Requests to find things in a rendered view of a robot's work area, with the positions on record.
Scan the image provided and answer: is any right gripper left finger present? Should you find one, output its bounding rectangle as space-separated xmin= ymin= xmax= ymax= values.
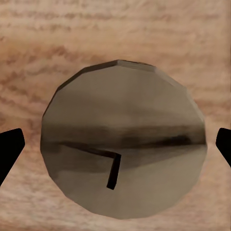
xmin=0 ymin=128 xmax=25 ymax=186

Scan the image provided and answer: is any pillar candle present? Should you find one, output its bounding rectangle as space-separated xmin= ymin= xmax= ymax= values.
xmin=40 ymin=60 xmax=207 ymax=219

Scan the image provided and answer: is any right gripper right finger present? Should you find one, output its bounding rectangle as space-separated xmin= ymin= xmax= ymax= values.
xmin=216 ymin=128 xmax=231 ymax=167

